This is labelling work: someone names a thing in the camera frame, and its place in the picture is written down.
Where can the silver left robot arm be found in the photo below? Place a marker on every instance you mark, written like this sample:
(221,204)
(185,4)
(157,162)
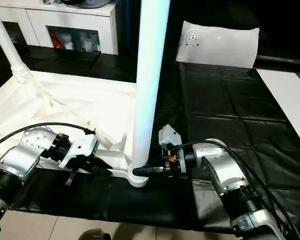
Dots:
(27,150)

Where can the black work mat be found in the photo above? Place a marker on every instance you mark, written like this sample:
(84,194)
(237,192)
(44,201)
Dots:
(227,112)

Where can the white printed jar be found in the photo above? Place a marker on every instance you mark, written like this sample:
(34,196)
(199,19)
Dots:
(94,42)

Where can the small white cup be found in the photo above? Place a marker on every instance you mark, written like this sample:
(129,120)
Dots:
(69,45)

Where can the red bottle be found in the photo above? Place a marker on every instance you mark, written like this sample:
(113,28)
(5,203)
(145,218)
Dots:
(55,41)

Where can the white flat board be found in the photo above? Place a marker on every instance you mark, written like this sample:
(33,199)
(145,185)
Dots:
(289,100)

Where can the white glass-door cabinet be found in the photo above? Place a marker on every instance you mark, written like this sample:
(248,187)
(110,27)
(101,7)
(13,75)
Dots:
(35,22)

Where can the black tall cabinet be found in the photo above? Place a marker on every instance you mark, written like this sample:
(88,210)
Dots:
(177,15)

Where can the black bar red light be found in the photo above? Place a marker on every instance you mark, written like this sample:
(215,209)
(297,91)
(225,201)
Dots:
(282,60)

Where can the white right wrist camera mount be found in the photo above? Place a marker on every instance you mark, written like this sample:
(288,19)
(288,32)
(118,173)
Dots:
(169,135)

